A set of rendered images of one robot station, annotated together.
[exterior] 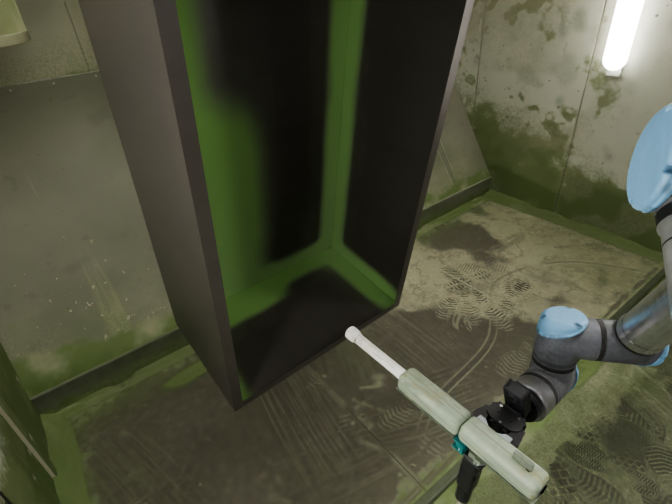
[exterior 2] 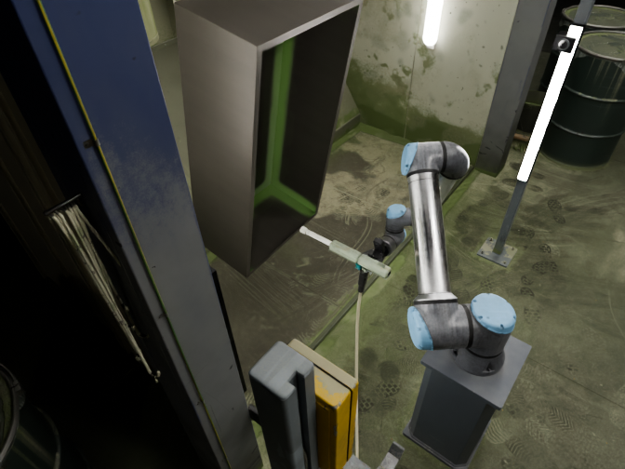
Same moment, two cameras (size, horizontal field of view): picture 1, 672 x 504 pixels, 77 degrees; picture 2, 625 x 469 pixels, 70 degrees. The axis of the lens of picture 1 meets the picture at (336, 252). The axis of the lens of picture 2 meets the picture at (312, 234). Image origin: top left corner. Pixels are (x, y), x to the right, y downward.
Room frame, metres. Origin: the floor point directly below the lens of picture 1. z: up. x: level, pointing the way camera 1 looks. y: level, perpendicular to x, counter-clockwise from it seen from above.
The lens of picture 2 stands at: (-0.82, 0.36, 2.12)
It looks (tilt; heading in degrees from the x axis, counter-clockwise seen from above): 43 degrees down; 345
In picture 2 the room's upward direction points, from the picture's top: 2 degrees counter-clockwise
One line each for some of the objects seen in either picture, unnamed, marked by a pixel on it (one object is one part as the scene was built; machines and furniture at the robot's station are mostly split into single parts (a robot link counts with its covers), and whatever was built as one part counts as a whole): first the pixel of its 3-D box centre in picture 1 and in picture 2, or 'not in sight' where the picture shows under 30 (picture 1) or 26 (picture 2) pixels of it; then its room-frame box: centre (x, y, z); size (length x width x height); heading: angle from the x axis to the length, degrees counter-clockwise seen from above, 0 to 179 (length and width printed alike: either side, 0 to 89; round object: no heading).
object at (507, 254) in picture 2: not in sight; (497, 251); (0.82, -1.34, 0.01); 0.20 x 0.20 x 0.01; 35
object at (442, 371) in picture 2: not in sight; (459, 395); (-0.11, -0.45, 0.32); 0.31 x 0.31 x 0.64; 35
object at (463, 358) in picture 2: not in sight; (479, 345); (-0.11, -0.45, 0.69); 0.19 x 0.19 x 0.10
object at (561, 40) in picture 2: not in sight; (565, 42); (0.82, -1.30, 1.35); 0.09 x 0.07 x 0.07; 35
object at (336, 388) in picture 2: not in sight; (315, 413); (-0.50, 0.28, 1.42); 0.12 x 0.06 x 0.26; 35
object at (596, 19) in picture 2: not in sight; (600, 17); (2.21, -2.98, 0.86); 0.54 x 0.54 x 0.01
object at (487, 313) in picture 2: not in sight; (485, 323); (-0.11, -0.45, 0.83); 0.17 x 0.15 x 0.18; 76
